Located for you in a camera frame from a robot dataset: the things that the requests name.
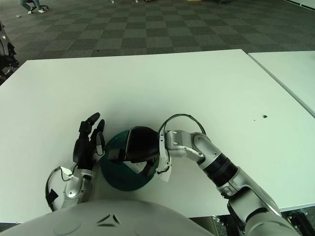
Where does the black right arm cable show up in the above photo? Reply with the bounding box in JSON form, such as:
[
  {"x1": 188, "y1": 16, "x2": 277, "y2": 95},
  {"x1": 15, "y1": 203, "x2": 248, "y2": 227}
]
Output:
[{"x1": 158, "y1": 113, "x2": 206, "y2": 135}]

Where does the grey robot torso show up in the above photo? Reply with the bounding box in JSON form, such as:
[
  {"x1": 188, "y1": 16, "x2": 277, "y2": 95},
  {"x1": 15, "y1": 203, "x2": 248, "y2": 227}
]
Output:
[{"x1": 0, "y1": 199, "x2": 215, "y2": 236}]

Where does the dark green round plate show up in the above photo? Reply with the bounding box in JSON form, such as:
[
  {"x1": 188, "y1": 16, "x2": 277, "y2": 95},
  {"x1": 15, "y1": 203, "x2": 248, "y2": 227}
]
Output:
[{"x1": 100, "y1": 129, "x2": 158, "y2": 192}]

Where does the black swivel chair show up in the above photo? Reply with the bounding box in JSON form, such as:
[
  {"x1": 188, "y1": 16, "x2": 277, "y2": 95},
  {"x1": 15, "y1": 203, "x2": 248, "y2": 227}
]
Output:
[{"x1": 27, "y1": 0, "x2": 49, "y2": 12}]

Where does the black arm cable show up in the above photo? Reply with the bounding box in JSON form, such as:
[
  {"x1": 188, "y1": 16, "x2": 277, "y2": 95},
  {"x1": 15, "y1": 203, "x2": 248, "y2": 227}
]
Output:
[
  {"x1": 45, "y1": 166, "x2": 63, "y2": 212},
  {"x1": 158, "y1": 113, "x2": 206, "y2": 135}
]

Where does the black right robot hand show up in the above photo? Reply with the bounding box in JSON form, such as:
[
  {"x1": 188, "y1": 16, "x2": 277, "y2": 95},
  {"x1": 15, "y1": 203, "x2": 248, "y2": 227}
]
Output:
[{"x1": 107, "y1": 125, "x2": 161, "y2": 178}]

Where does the seated person in jeans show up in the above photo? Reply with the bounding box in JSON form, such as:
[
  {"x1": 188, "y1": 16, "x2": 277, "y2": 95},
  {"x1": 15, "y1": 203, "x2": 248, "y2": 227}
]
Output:
[{"x1": 19, "y1": 0, "x2": 46, "y2": 14}]

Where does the white flat panel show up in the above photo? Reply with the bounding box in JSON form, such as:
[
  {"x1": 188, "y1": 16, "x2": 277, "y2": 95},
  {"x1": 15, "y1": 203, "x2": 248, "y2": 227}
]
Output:
[{"x1": 283, "y1": 0, "x2": 315, "y2": 7}]

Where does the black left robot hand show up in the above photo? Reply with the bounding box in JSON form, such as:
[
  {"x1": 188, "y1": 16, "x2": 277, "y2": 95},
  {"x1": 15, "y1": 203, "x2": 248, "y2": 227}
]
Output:
[{"x1": 73, "y1": 112, "x2": 106, "y2": 172}]

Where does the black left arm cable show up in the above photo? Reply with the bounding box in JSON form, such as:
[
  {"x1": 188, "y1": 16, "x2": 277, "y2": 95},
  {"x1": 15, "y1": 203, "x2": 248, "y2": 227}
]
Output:
[{"x1": 45, "y1": 166, "x2": 63, "y2": 212}]

